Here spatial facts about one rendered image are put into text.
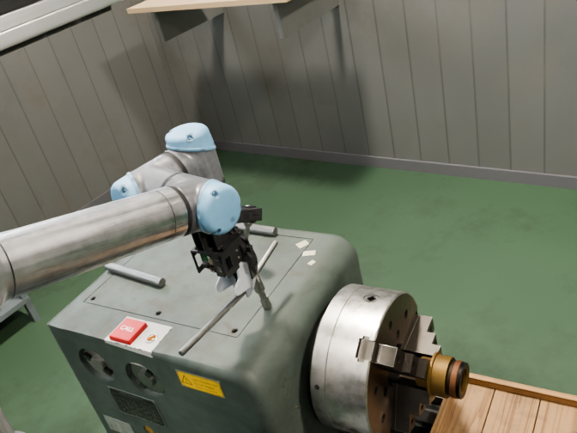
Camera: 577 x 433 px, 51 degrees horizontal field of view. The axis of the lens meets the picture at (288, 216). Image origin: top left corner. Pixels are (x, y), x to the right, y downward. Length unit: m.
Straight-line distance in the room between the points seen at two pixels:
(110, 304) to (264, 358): 0.44
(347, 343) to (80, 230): 0.64
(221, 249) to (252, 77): 3.70
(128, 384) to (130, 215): 0.72
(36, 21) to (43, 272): 0.38
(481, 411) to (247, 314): 0.59
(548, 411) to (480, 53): 2.60
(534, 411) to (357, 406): 0.45
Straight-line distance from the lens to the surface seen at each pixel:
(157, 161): 0.98
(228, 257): 1.09
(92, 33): 4.94
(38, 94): 4.67
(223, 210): 0.85
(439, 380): 1.28
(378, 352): 1.22
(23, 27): 0.42
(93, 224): 0.77
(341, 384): 1.23
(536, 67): 3.71
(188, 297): 1.39
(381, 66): 4.06
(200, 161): 1.00
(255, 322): 1.26
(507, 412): 1.51
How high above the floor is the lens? 2.05
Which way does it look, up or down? 30 degrees down
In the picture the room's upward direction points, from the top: 14 degrees counter-clockwise
